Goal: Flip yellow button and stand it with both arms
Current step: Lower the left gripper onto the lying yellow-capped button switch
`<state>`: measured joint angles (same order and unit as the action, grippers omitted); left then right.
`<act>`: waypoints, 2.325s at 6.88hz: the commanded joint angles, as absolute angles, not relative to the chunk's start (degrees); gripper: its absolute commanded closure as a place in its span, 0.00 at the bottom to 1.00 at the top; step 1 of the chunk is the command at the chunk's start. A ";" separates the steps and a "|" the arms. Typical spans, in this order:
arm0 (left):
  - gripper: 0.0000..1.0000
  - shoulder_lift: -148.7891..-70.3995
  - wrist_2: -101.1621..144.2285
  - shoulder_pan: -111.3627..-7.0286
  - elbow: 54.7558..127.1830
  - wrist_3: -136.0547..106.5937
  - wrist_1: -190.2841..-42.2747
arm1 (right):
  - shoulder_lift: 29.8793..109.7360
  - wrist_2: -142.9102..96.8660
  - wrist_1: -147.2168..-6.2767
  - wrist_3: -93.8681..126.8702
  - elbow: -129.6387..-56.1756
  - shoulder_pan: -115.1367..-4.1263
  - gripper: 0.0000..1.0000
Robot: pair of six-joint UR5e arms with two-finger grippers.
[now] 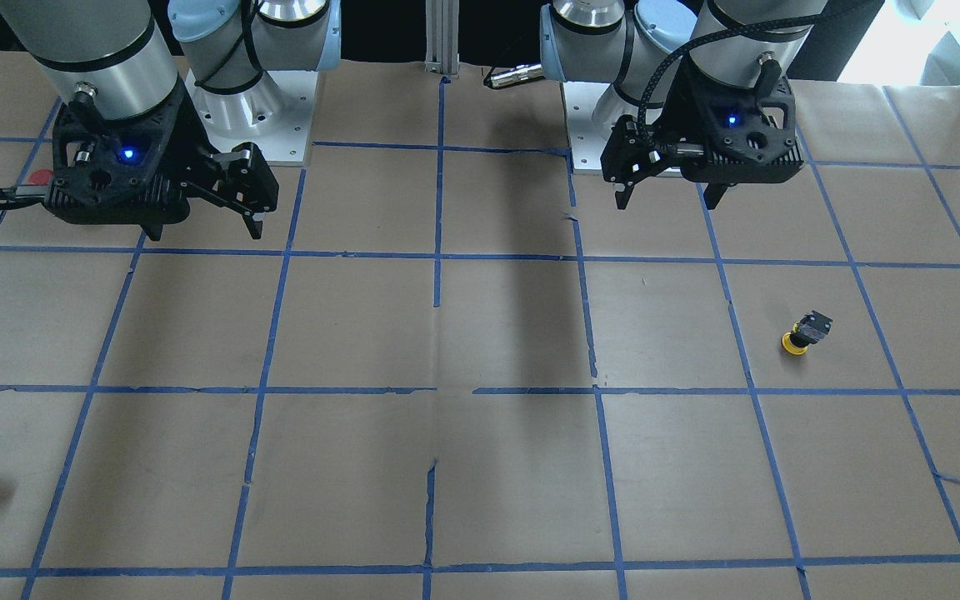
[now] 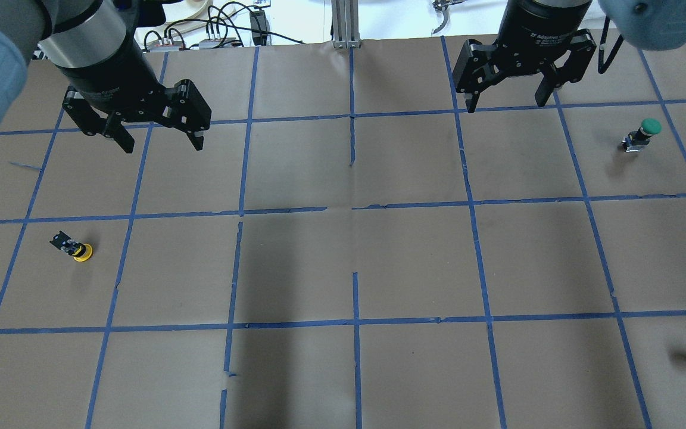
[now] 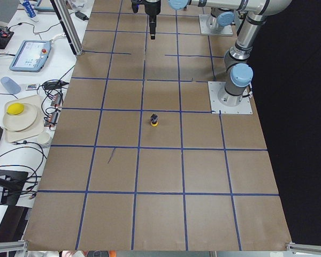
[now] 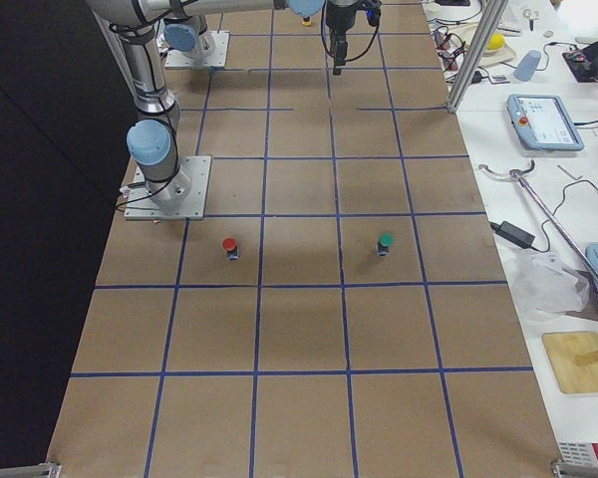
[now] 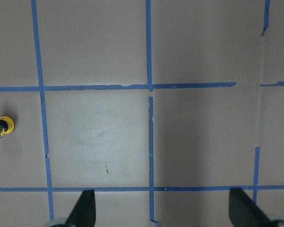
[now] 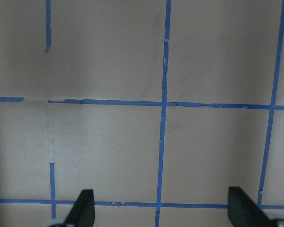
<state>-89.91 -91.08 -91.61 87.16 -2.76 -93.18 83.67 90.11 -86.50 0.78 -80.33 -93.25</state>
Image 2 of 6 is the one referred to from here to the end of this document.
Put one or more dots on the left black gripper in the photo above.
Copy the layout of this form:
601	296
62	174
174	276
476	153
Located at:
112	74

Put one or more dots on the green push button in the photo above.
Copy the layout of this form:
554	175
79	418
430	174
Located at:
636	141

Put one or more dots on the black power adapter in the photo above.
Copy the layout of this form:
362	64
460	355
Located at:
259	27

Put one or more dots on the yellow push button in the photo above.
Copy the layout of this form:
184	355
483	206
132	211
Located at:
80	252

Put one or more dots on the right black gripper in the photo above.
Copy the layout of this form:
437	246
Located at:
542	27

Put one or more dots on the aluminium frame post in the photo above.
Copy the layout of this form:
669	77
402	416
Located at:
345	24

